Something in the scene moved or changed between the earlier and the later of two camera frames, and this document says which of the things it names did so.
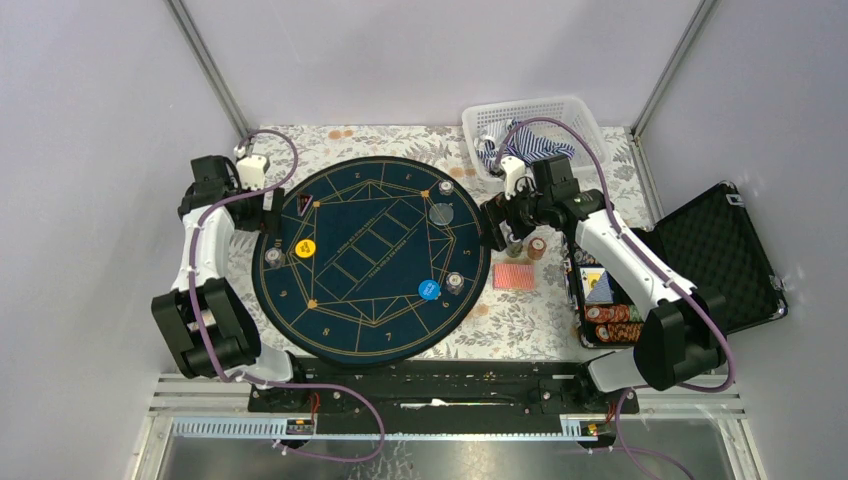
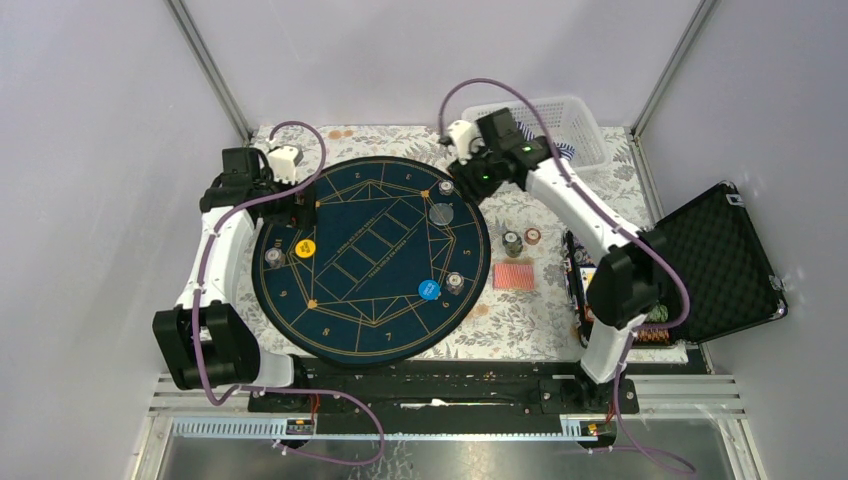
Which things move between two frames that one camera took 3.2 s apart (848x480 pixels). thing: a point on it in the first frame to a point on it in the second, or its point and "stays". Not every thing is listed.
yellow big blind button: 305,248 stays
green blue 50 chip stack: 514,249 stays
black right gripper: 498,209 to 463,177
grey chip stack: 274,257 stays
